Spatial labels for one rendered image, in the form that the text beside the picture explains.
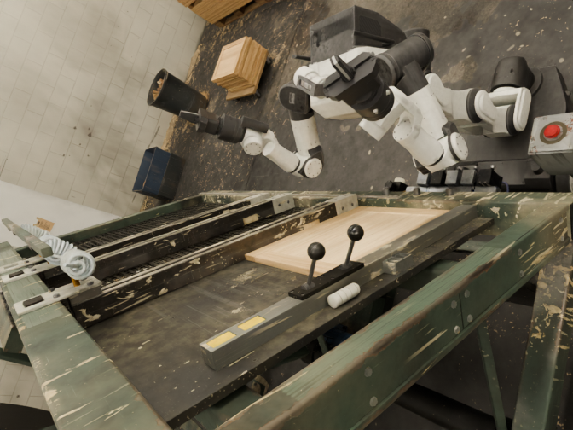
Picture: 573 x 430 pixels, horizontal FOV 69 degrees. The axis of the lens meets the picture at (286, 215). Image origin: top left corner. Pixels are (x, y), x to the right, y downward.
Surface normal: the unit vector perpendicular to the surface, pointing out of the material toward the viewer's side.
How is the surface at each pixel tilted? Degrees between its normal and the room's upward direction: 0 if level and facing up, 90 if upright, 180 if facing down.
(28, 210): 90
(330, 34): 23
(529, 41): 0
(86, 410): 56
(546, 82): 0
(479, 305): 90
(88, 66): 90
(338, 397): 90
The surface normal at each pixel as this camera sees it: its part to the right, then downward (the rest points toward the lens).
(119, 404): -0.20, -0.96
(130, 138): 0.61, 0.09
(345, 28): -0.79, 0.10
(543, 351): -0.74, -0.30
